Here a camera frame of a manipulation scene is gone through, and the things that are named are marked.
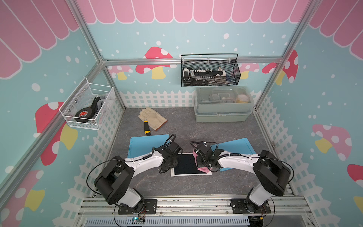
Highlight pink cleaning cloth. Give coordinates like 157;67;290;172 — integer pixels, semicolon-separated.
192;151;211;174

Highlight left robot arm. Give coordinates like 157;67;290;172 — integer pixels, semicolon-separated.
92;134;183;214

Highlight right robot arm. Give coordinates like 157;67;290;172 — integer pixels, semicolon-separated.
190;141;295;214

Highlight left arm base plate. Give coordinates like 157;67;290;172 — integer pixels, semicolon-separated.
118;199;157;215

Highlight white drawing tablet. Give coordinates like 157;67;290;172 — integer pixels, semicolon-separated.
171;153;212;177

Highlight blue drawing tablet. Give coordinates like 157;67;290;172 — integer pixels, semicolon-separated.
215;138;257;174
127;134;169;159

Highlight beige work glove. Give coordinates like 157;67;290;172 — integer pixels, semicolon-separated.
139;107;167;131

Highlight black tape roll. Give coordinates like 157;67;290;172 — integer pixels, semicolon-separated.
74;107;95;123

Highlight green plastic storage box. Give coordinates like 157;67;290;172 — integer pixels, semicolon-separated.
194;87;254;123

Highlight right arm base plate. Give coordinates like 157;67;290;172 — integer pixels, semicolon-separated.
230;198;271;216

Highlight small green circuit board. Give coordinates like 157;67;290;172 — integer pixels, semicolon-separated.
132;217;145;225

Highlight blue front drawing tablet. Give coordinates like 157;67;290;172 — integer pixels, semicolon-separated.
215;138;257;174

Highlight black wire mesh basket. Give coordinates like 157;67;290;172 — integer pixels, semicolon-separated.
180;54;241;87

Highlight yellow black utility knife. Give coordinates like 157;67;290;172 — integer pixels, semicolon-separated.
144;120;151;136

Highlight white items in basket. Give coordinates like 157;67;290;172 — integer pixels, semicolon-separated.
182;68;227;83

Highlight clear wall bin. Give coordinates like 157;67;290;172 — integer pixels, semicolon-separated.
59;78;115;131

